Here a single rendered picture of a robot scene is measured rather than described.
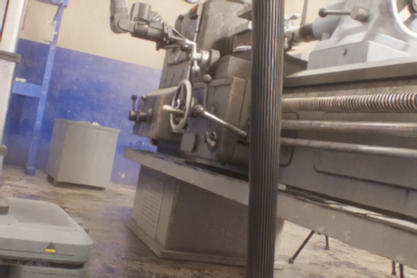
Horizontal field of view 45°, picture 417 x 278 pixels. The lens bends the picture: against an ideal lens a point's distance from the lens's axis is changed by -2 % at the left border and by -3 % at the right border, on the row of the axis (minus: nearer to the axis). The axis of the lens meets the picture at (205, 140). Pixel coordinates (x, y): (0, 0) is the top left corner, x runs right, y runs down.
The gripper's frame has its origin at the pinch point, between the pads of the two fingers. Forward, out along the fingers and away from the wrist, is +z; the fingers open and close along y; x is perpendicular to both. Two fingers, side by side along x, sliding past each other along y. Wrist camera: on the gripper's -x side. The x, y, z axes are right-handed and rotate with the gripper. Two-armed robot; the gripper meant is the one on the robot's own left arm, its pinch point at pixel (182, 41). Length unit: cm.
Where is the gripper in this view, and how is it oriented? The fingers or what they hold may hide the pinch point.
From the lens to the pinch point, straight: 198.2
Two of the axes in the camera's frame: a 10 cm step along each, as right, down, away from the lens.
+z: 9.2, 1.7, 3.5
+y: -3.9, 5.7, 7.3
